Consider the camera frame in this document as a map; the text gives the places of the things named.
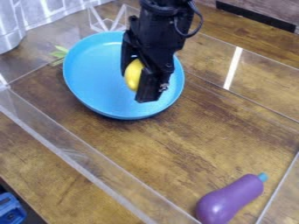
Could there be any blue device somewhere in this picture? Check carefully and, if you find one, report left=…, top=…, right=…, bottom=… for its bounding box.
left=0, top=192, right=27, bottom=224

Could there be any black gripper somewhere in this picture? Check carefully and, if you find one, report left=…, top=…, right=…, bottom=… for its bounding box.
left=120, top=0, right=195, bottom=103

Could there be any dark baseboard strip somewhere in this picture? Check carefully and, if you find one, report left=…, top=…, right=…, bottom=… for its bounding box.
left=216, top=0, right=296, bottom=33

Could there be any grey checkered curtain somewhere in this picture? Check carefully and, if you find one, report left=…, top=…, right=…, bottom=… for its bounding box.
left=0, top=0, right=112, bottom=54

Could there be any clear acrylic enclosure wall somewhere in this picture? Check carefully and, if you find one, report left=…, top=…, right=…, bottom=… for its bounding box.
left=0, top=0, right=299, bottom=224

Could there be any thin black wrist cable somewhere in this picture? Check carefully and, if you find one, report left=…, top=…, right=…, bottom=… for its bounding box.
left=172, top=1, right=204, bottom=39

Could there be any green leafy toy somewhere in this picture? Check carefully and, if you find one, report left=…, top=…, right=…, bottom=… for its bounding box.
left=51, top=45, right=70, bottom=66

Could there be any yellow toy lemon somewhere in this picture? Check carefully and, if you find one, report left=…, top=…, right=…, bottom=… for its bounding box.
left=124, top=59, right=144, bottom=91

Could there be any blue oval tray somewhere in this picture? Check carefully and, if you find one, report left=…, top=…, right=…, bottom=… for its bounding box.
left=63, top=31, right=184, bottom=120

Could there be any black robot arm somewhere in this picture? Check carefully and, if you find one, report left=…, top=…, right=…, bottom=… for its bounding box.
left=120, top=0, right=194, bottom=103

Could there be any purple toy eggplant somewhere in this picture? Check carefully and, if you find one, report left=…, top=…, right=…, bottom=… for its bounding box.
left=196, top=172, right=267, bottom=224

